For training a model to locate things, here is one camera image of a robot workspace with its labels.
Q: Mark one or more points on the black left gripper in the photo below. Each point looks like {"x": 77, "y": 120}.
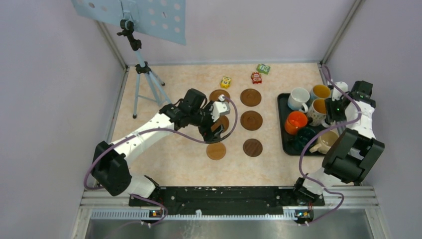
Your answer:
{"x": 208, "y": 135}

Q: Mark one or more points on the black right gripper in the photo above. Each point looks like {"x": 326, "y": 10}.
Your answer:
{"x": 331, "y": 116}

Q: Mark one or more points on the patterned white mug yellow inside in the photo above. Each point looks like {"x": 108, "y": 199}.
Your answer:
{"x": 317, "y": 112}

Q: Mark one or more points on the brown ridged coaster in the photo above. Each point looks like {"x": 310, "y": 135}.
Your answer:
{"x": 250, "y": 97}
{"x": 214, "y": 95}
{"x": 251, "y": 120}
{"x": 222, "y": 121}

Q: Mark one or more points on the blue mug yellow inside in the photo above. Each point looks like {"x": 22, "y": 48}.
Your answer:
{"x": 320, "y": 91}

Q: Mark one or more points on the light wood coaster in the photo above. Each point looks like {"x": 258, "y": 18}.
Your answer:
{"x": 216, "y": 151}

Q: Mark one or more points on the brown ridged coaster front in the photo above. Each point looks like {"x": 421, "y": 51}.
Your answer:
{"x": 251, "y": 120}

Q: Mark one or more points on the dark walnut wood coaster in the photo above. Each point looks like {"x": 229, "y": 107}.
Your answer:
{"x": 252, "y": 147}

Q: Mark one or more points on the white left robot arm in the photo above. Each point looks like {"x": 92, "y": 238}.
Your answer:
{"x": 112, "y": 160}

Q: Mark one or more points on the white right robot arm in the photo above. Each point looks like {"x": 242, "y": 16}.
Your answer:
{"x": 356, "y": 150}

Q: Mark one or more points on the dark teal glass cup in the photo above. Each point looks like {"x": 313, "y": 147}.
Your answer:
{"x": 303, "y": 136}

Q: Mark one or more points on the orange glass cup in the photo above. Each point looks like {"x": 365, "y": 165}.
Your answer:
{"x": 295, "y": 121}

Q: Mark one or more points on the beige ceramic mug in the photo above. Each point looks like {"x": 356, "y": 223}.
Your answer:
{"x": 324, "y": 142}

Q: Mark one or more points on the white ceramic mug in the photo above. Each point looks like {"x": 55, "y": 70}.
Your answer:
{"x": 297, "y": 100}

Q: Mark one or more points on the yellow owl toy block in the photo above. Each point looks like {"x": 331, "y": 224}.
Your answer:
{"x": 225, "y": 82}

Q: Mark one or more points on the black serving tray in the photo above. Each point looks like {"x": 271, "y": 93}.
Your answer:
{"x": 283, "y": 112}

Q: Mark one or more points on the light blue tripod stand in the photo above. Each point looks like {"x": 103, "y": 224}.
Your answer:
{"x": 142, "y": 68}

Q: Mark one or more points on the red owl toy block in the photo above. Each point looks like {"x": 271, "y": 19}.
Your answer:
{"x": 256, "y": 78}

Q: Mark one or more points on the green owl toy block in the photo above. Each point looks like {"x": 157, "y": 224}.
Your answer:
{"x": 263, "y": 69}

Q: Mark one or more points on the light blue perforated board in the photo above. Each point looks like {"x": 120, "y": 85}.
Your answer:
{"x": 164, "y": 19}

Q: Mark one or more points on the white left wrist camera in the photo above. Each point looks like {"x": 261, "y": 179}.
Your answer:
{"x": 220, "y": 108}

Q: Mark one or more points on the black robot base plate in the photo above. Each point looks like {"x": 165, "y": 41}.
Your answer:
{"x": 228, "y": 201}

